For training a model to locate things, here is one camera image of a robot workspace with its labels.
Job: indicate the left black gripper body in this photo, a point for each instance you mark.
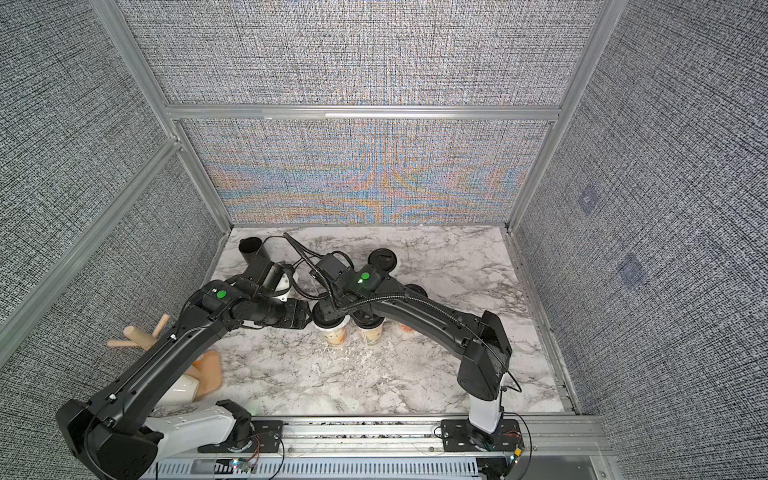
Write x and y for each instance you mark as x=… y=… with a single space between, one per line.
x=300 y=314

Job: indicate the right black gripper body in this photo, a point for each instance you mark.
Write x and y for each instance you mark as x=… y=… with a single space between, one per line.
x=327 y=310

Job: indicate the black lid front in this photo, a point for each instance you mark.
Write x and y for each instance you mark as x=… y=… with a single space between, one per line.
x=384 y=259

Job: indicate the black lid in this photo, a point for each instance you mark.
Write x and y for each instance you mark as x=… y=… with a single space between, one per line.
x=417 y=289
x=384 y=259
x=367 y=321
x=330 y=325

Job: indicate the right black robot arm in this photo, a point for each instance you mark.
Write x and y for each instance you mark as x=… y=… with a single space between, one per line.
x=371 y=293

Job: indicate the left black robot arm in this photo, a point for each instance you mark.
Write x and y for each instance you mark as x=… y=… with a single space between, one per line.
x=109 y=434

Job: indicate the black cylindrical cup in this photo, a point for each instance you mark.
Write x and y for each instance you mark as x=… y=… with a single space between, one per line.
x=252 y=248

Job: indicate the wooden peg rack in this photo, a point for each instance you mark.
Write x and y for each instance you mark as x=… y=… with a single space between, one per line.
x=204 y=377

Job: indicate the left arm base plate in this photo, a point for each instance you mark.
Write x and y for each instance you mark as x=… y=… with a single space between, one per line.
x=263 y=436

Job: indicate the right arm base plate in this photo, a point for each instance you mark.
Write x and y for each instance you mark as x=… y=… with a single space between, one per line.
x=462 y=436

